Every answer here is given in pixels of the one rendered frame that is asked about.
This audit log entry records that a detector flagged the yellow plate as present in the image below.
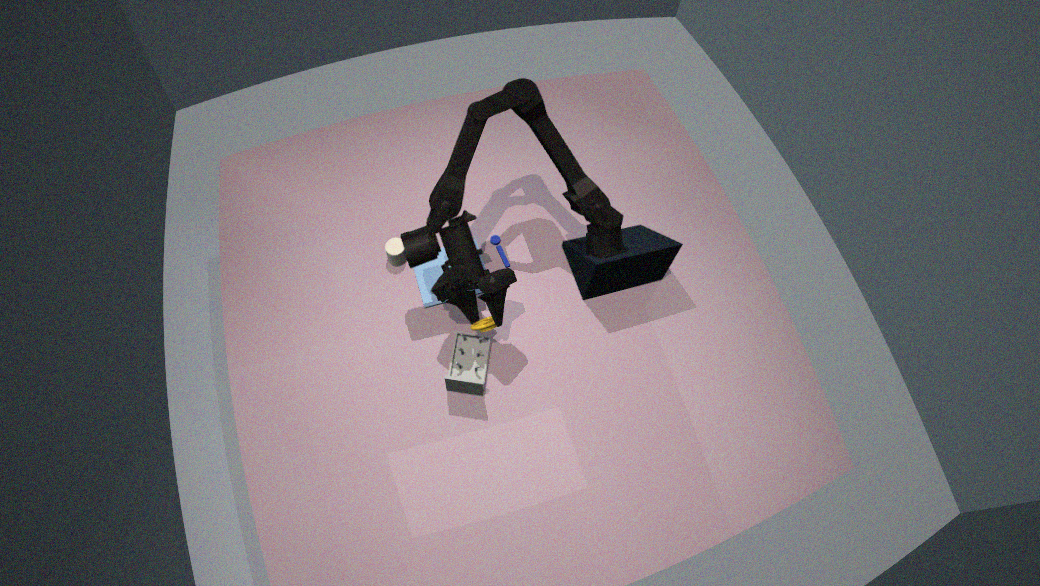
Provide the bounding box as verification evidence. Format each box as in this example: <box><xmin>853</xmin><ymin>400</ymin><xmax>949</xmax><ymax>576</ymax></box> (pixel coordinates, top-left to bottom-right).
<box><xmin>470</xmin><ymin>316</ymin><xmax>497</xmax><ymax>332</ymax></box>

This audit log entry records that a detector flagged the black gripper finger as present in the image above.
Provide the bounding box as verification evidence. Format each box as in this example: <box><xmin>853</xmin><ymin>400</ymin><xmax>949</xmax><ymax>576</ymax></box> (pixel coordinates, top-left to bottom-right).
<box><xmin>478</xmin><ymin>285</ymin><xmax>510</xmax><ymax>327</ymax></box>
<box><xmin>446</xmin><ymin>290</ymin><xmax>479</xmax><ymax>325</ymax></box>

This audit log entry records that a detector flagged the light blue flat mat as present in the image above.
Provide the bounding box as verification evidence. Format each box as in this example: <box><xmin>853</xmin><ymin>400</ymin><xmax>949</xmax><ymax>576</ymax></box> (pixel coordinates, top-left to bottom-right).
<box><xmin>413</xmin><ymin>247</ymin><xmax>449</xmax><ymax>309</ymax></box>

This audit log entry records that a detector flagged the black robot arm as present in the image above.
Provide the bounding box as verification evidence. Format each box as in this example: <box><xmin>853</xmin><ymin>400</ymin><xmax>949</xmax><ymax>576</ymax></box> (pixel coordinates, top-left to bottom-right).
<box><xmin>400</xmin><ymin>78</ymin><xmax>628</xmax><ymax>302</ymax></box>

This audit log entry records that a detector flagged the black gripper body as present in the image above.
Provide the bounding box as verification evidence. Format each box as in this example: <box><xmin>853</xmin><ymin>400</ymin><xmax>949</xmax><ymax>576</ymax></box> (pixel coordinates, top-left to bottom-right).
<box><xmin>444</xmin><ymin>245</ymin><xmax>517</xmax><ymax>300</ymax></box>

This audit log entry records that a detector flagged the grey dish rack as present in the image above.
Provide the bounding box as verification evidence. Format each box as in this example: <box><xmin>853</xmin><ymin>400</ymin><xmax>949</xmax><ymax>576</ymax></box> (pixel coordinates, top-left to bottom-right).
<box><xmin>445</xmin><ymin>332</ymin><xmax>491</xmax><ymax>397</ymax></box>

